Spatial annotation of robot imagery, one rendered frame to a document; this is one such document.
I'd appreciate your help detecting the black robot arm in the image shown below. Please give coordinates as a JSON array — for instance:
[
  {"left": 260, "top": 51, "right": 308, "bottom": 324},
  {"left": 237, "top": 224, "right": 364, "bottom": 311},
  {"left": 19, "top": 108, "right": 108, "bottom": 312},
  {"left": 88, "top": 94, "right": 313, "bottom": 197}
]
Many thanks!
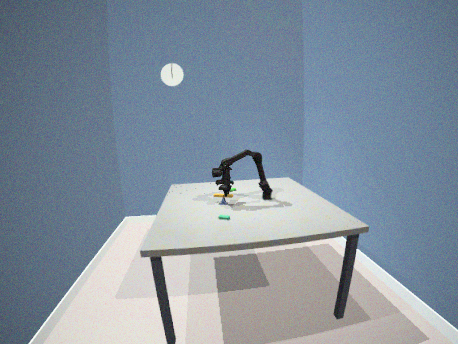
[{"left": 212, "top": 149, "right": 273, "bottom": 200}]

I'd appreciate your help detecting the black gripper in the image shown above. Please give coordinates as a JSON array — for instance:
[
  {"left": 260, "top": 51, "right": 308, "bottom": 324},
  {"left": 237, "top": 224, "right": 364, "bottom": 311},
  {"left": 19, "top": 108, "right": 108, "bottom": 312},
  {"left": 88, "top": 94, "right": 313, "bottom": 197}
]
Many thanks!
[{"left": 218, "top": 176, "right": 234, "bottom": 197}]

